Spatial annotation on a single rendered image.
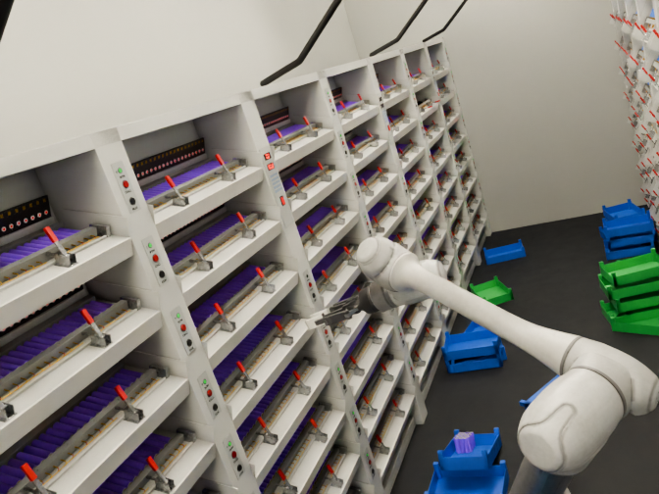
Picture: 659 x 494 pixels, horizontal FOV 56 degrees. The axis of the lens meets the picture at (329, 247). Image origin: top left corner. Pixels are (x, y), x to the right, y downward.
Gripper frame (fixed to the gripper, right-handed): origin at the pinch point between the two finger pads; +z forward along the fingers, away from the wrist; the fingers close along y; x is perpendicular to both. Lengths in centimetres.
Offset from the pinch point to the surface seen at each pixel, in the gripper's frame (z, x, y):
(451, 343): 34, -93, 166
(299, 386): 27.0, -23.4, 11.4
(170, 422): 30, 0, -40
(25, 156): 4, 71, -58
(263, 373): 22.5, -8.0, -7.0
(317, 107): 11, 59, 100
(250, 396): 21.1, -8.8, -18.7
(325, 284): 25, -5, 55
